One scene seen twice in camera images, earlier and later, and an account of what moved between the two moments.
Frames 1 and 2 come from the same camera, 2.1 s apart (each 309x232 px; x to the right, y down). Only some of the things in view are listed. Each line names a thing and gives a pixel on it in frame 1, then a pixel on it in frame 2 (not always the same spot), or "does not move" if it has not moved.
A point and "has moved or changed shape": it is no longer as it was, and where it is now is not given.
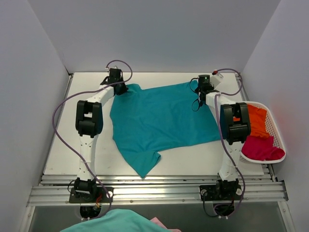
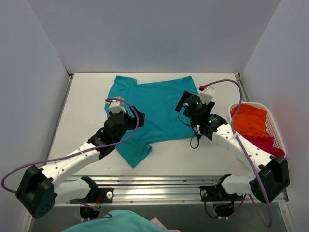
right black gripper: [201, 97] -> [181, 101]
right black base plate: [220, 193] does not move
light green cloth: [118, 220] does not move
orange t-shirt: [258, 122] does not move
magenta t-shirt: [261, 148] does not move
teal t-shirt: [146, 122] has moved or changed shape
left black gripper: [121, 88] -> [134, 116]
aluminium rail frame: [161, 191] does not move
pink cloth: [156, 221] does not move
